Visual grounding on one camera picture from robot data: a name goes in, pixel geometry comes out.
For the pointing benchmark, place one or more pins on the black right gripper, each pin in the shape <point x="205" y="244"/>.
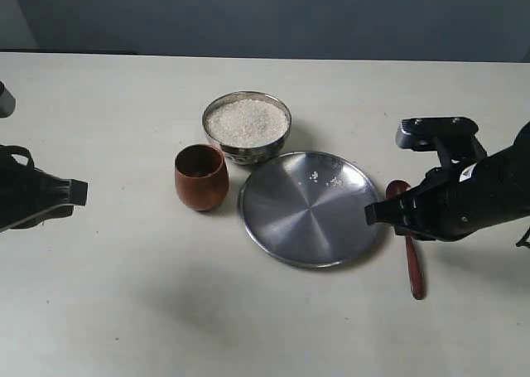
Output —
<point x="447" y="205"/>

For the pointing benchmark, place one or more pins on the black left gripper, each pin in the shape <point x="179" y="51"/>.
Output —
<point x="27" y="196"/>

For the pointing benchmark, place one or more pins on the dark red wooden spoon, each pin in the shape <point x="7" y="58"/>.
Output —
<point x="417" y="285"/>

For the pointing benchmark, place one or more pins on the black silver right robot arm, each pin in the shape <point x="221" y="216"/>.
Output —
<point x="512" y="179"/>

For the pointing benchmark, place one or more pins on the brown wooden cup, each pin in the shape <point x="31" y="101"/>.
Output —
<point x="201" y="177"/>

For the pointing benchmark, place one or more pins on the steel bowl of rice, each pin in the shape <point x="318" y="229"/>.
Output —
<point x="248" y="127"/>

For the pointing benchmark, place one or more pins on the round steel plate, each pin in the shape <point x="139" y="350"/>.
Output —
<point x="306" y="209"/>

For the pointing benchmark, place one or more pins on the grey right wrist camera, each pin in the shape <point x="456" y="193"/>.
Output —
<point x="452" y="138"/>

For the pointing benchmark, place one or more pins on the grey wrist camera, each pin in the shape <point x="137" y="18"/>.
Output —
<point x="7" y="102"/>
<point x="452" y="138"/>

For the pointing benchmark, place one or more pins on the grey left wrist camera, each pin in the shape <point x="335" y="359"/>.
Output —
<point x="7" y="102"/>

